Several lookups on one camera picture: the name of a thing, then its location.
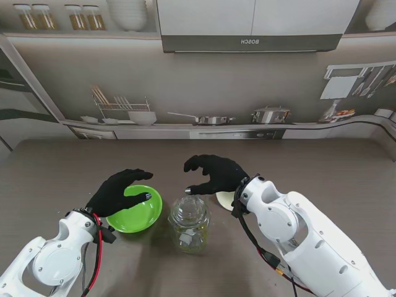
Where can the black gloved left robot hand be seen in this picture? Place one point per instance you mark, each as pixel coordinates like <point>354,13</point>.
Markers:
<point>113,195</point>

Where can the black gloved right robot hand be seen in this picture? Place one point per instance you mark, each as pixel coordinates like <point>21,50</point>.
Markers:
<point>221,178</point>

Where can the cream plastic funnel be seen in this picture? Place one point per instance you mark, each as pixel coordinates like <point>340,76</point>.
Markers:
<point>225,199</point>

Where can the bright green plastic bowl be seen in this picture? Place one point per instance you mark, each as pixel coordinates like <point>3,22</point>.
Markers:
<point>142,213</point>

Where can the clear glass jar lid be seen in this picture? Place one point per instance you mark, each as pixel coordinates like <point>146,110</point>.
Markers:
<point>189,210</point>

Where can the green mung beans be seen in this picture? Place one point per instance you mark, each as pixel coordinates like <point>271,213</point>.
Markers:
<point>201,238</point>

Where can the clear glass jar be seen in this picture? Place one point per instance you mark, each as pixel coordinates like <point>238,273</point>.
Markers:
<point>190,238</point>

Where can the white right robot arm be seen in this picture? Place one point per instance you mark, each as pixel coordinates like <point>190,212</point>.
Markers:
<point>309,241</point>

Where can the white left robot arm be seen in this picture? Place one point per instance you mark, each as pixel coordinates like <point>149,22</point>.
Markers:
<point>52,263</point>

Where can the printed kitchen backdrop poster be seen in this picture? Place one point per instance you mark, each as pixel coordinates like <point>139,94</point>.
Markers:
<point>216,86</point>

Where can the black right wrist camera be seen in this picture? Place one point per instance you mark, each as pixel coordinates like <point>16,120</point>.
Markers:
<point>237,212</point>

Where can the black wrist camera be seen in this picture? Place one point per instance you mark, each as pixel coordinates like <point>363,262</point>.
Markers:
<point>109,234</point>
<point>237,212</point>

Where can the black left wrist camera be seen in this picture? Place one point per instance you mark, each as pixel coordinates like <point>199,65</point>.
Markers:
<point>109,234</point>

